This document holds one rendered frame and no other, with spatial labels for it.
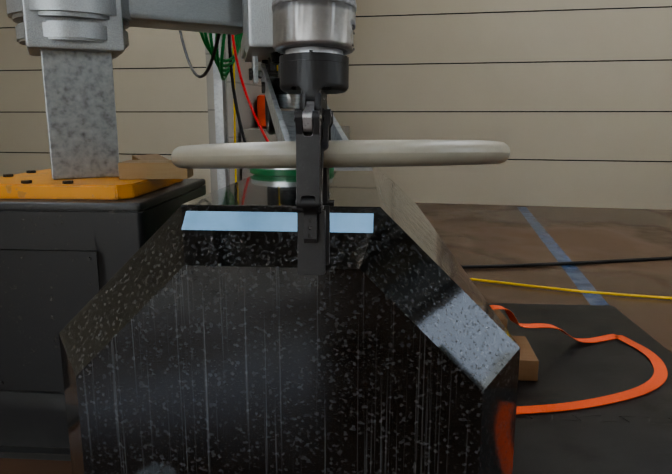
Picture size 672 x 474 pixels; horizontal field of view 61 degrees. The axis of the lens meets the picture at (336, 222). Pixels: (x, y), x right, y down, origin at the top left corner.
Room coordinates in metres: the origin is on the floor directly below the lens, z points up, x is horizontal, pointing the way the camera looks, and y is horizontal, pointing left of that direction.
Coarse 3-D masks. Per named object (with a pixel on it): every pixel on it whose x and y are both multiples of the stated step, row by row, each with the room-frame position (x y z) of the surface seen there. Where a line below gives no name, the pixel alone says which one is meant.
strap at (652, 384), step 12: (528, 324) 2.23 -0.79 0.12; (540, 324) 2.24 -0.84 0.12; (600, 336) 2.35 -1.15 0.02; (612, 336) 2.35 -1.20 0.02; (624, 336) 2.35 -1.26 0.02; (636, 348) 2.22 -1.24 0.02; (660, 360) 2.11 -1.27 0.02; (660, 372) 2.00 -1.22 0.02; (648, 384) 1.90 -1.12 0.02; (660, 384) 1.90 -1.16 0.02; (612, 396) 1.81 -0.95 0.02; (624, 396) 1.81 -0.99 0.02; (636, 396) 1.81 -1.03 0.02; (516, 408) 1.73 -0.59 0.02; (528, 408) 1.73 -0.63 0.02; (540, 408) 1.73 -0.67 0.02; (552, 408) 1.73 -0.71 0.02; (564, 408) 1.73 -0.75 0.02; (576, 408) 1.73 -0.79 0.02
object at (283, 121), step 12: (252, 72) 1.67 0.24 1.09; (264, 72) 1.60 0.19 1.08; (276, 72) 1.68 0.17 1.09; (264, 84) 1.53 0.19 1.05; (276, 108) 1.27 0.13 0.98; (276, 120) 1.23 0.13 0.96; (288, 120) 1.34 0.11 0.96; (336, 120) 1.21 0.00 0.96; (276, 132) 1.24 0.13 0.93; (288, 132) 1.25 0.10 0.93; (336, 132) 1.15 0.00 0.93
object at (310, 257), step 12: (300, 216) 0.60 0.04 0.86; (324, 216) 0.60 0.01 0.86; (300, 228) 0.60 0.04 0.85; (324, 228) 0.60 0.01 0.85; (300, 240) 0.60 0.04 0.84; (324, 240) 0.60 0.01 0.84; (300, 252) 0.60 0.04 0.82; (312, 252) 0.60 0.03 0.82; (324, 252) 0.60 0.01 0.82; (300, 264) 0.60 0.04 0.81; (312, 264) 0.60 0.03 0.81; (324, 264) 0.60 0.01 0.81
